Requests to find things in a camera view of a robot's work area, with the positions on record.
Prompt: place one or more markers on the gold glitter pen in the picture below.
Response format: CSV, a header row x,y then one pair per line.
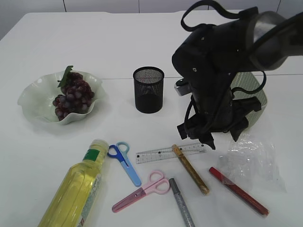
x,y
191,171

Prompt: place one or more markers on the yellow oil bottle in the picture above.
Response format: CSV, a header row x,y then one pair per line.
x,y
71,205

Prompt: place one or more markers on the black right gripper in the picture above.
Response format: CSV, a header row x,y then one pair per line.
x,y
208,61

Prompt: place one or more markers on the purple grape bunch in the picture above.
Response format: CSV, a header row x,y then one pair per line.
x,y
76,95

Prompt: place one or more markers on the pink scissors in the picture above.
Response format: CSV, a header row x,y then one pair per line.
x,y
157,183

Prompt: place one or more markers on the silver glitter pen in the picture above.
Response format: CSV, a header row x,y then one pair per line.
x,y
186,216

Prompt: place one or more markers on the clear plastic ruler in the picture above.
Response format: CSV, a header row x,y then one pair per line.
x,y
168,153

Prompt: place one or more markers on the red glitter pen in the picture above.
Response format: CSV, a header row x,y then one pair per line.
x,y
240,193

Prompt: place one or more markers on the blue scissors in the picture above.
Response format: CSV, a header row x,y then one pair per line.
x,y
119,151

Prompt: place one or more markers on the black mesh pen holder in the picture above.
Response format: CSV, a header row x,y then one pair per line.
x,y
148,89

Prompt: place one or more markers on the pale green wavy plate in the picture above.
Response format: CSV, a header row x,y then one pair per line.
x,y
36,100

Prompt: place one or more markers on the green plastic basket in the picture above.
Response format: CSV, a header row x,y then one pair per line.
x,y
249,82

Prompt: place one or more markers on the clear plastic sheet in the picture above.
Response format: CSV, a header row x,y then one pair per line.
x,y
250,162

